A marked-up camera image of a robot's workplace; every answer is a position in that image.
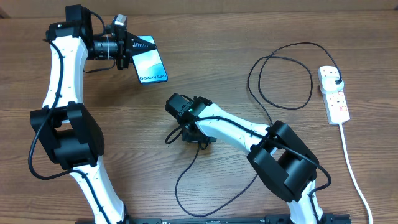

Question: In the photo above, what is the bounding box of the blue Samsung Galaxy smartphone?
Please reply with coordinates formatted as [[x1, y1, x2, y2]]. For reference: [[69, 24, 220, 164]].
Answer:
[[132, 49, 168, 84]]

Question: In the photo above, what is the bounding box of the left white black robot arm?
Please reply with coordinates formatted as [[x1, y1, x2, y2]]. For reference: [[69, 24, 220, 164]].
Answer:
[[27, 4, 157, 223]]

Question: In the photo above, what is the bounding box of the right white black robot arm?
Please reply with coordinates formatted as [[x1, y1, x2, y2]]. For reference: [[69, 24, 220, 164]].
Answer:
[[165, 93, 323, 223]]

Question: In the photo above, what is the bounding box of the white USB charger plug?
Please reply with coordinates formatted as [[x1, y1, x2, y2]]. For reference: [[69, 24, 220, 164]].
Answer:
[[320, 78, 345, 94]]

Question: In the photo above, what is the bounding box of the white power extension strip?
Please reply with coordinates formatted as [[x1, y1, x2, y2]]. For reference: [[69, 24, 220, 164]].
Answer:
[[318, 66, 350, 125]]

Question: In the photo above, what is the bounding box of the white extension strip cord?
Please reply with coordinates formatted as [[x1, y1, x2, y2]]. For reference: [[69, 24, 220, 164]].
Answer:
[[338, 123, 374, 224]]

